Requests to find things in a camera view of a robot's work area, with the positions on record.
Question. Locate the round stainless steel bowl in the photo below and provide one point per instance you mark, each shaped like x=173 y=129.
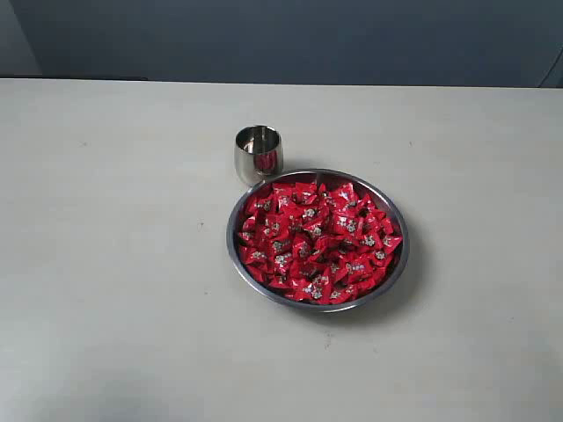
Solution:
x=396 y=272

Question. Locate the pile of red wrapped candies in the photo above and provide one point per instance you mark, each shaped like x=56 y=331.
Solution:
x=316 y=242

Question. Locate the stainless steel cup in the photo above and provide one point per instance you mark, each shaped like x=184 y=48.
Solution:
x=258 y=154

